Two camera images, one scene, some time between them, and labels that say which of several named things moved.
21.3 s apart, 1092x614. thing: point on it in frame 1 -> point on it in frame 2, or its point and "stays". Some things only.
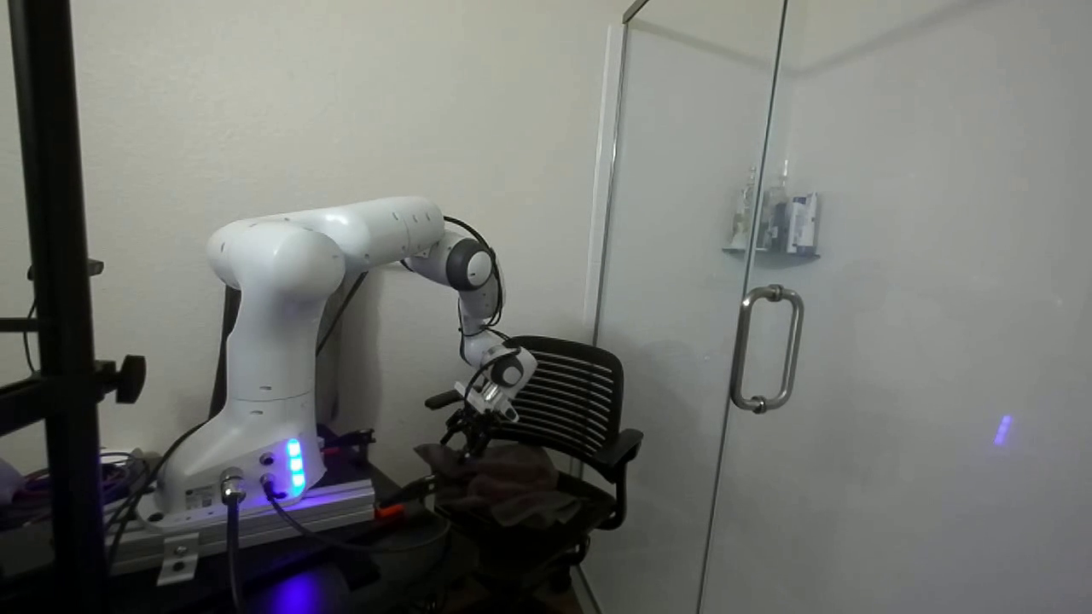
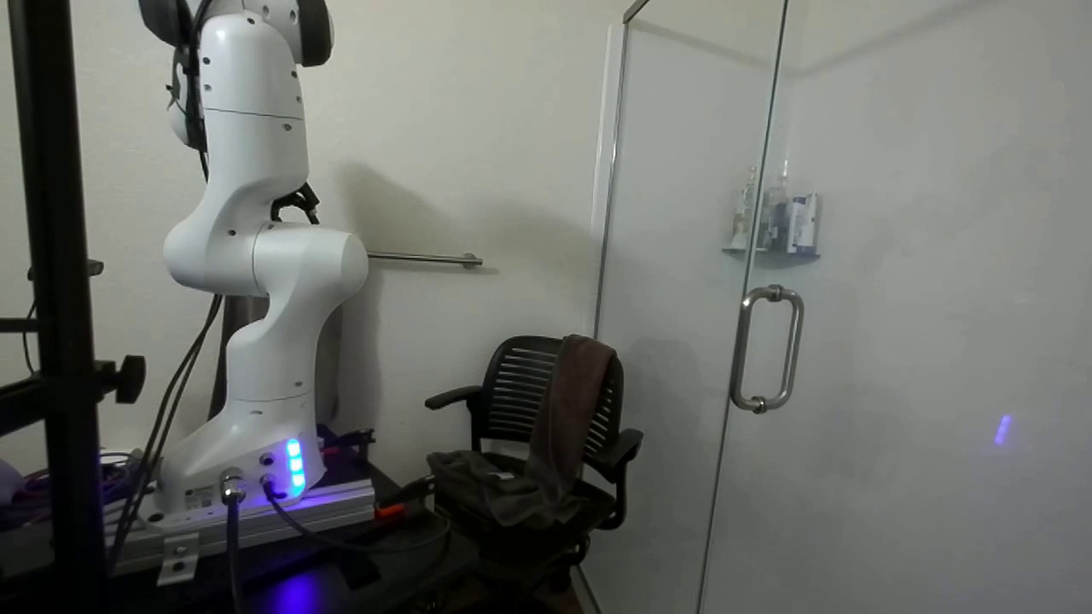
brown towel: x=511 y=471 -> x=588 y=371
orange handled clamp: x=389 y=511 stays
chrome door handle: x=737 y=396 stays
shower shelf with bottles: x=774 y=228 stays
